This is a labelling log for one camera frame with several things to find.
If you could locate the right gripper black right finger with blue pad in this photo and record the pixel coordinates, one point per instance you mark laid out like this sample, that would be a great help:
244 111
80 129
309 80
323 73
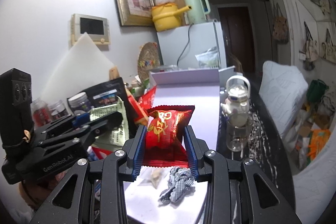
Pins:
237 191

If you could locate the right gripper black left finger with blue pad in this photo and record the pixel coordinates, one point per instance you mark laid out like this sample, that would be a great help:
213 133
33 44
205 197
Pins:
73 199

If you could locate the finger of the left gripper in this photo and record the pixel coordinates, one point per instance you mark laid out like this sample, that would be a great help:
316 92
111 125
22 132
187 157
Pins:
78 118
86 133

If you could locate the black white gingham lace cloth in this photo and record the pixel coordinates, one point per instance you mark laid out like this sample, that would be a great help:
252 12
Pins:
180 183

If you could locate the red snack packet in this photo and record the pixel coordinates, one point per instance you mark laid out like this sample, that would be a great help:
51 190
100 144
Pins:
163 141

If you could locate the green printed bag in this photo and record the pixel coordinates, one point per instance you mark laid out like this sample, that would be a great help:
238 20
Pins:
117 132

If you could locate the black snack bag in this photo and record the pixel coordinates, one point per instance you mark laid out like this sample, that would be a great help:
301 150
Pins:
106 93

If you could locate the glass mug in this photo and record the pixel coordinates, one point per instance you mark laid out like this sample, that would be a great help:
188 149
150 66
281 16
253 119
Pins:
237 132

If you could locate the near light blue chair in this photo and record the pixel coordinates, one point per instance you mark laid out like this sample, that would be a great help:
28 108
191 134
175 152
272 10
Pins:
315 186

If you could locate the light blue chair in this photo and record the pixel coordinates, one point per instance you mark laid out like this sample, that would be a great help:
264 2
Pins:
283 91
315 186

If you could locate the white water bottle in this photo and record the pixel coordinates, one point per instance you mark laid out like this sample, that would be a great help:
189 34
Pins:
236 104

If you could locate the woven round mat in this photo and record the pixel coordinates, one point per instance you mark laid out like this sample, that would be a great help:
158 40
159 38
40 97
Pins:
148 59

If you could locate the lavender gift box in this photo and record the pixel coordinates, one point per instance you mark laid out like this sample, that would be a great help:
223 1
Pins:
142 198

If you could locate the far light blue chair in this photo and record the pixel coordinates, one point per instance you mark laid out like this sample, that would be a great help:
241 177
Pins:
283 91

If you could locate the yellow pot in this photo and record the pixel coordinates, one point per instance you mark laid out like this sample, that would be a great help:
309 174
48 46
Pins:
166 17

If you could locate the white refrigerator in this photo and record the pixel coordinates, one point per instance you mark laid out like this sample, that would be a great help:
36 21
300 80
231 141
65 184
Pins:
182 45

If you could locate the green electric kettle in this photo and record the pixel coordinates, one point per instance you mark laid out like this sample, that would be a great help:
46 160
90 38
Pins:
198 12

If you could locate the dark wooden door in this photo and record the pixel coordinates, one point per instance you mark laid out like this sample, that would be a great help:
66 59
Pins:
238 38

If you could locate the wall intercom panel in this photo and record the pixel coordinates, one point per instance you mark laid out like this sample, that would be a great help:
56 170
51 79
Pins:
96 27

